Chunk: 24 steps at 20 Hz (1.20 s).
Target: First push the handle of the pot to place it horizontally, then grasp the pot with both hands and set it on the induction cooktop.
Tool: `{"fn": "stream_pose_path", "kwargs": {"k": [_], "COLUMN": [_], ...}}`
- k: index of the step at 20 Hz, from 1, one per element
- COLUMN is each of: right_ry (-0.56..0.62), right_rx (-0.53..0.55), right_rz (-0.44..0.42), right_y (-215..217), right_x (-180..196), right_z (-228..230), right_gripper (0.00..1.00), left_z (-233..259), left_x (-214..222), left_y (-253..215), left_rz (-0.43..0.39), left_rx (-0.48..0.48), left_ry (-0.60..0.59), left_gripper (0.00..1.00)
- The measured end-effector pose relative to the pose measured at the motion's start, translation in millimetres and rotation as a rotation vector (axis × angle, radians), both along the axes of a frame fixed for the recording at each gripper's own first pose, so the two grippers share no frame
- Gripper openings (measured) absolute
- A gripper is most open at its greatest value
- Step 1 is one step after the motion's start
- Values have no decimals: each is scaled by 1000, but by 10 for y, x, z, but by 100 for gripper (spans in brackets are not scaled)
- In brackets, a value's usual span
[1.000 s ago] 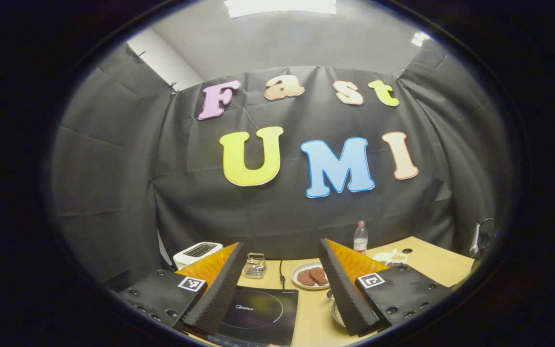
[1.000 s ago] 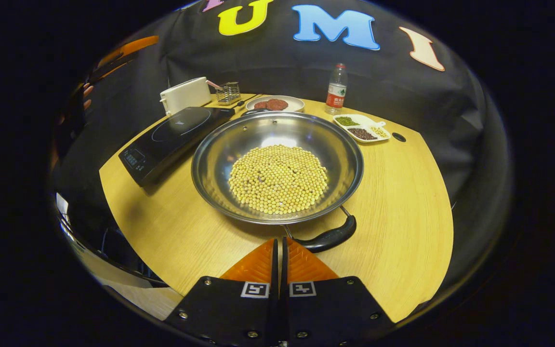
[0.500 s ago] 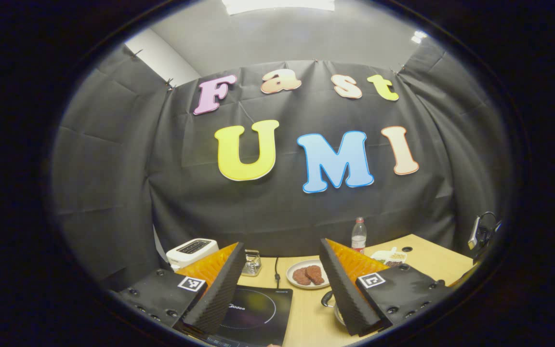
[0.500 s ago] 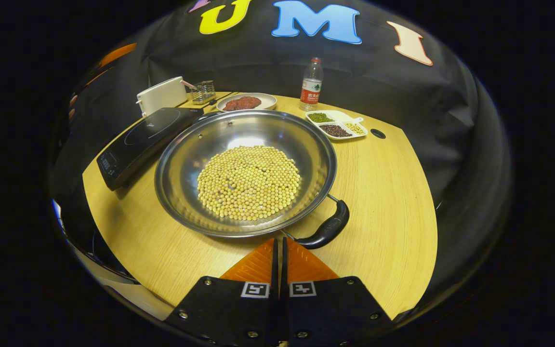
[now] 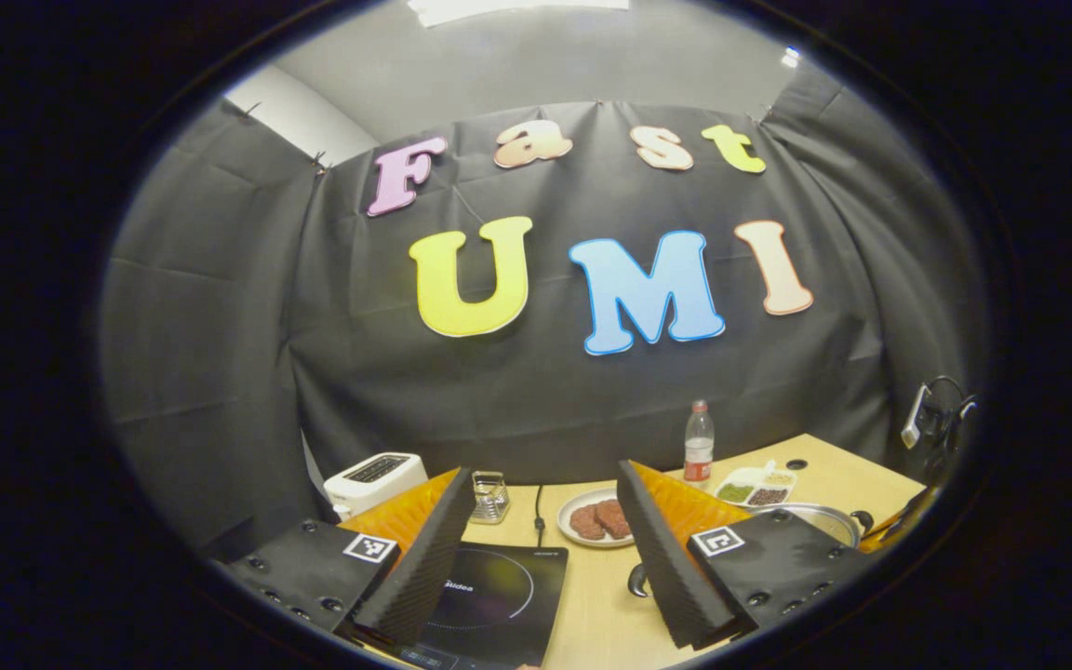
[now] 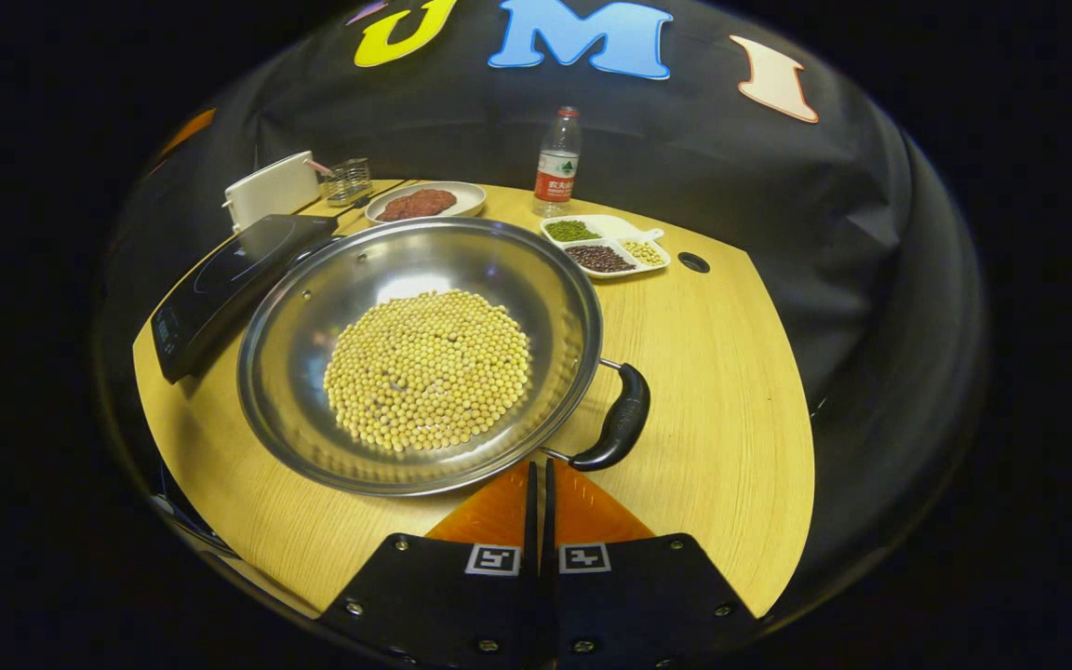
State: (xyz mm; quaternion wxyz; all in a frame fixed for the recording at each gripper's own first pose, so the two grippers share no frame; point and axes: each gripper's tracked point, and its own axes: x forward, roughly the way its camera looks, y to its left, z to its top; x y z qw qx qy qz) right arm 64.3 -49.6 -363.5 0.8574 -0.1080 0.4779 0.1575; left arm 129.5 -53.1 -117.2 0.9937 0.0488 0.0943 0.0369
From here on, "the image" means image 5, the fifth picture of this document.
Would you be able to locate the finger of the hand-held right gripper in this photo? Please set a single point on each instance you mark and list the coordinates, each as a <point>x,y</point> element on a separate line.
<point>904,526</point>

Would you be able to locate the red steak piece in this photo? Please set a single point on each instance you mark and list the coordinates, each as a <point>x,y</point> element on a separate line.
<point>585,523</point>
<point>614,519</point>

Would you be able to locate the black induction cooktop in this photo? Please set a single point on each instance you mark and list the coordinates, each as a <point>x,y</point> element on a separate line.
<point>499,596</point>

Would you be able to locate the stainless steel pot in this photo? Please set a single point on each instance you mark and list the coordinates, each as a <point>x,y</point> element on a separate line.
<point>824,521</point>

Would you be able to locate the clear plastic water bottle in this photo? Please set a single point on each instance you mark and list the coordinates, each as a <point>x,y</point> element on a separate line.
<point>699,447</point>

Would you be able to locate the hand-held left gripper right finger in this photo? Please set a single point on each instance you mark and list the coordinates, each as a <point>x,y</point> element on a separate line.
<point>662,558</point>

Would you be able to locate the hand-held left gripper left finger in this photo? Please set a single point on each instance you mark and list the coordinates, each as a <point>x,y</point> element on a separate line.
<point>429,558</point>

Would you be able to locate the white divided dish of beans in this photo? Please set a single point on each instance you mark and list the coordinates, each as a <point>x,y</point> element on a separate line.
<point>743,476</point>

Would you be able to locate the white toaster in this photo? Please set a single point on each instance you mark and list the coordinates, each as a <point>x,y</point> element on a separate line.
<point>373,475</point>

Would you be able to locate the black backdrop cloth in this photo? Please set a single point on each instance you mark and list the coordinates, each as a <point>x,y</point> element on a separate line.
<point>359,372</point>

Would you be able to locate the white round plate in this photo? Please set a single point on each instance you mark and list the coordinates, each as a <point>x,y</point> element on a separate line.
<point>592,495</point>

